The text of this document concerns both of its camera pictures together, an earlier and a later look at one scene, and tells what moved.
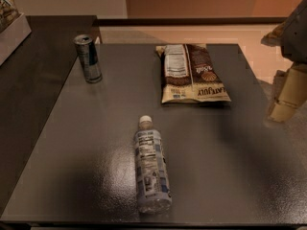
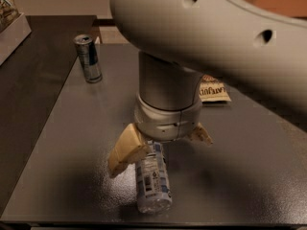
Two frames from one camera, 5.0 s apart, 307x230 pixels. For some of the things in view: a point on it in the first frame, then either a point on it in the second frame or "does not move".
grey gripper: (295, 35) -> (168, 123)
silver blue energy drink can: (88, 58) does not move
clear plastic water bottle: (153, 182) does not move
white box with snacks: (13, 26) does not move
